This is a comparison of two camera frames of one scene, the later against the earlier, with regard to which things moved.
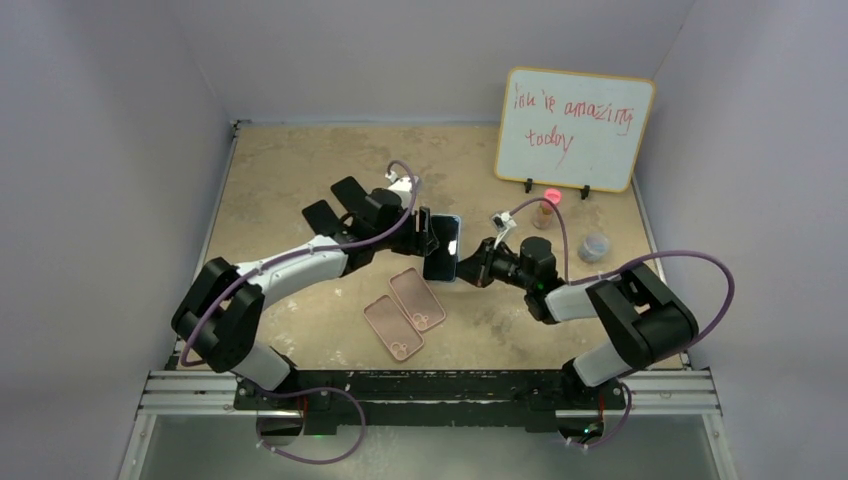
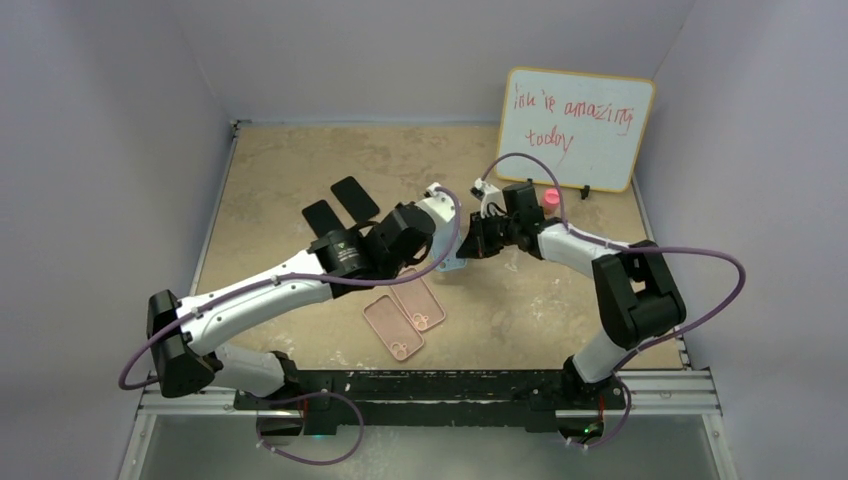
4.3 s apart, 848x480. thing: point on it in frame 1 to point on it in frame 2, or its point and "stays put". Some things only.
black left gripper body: [406, 241] to [393, 265]
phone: [322, 218] stays put
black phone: [350, 194] stays put
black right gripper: [478, 265] to [477, 245]
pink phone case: [417, 299] stays put
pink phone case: [393, 327] stays put
